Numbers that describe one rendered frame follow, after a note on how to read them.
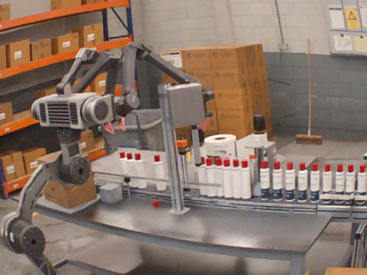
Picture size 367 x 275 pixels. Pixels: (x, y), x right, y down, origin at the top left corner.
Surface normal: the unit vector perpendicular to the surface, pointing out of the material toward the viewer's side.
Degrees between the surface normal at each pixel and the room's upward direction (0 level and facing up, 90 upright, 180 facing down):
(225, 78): 90
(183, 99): 90
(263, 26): 90
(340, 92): 90
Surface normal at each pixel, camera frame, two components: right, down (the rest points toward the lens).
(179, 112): 0.36, 0.18
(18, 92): 0.77, 0.06
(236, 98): -0.51, 0.25
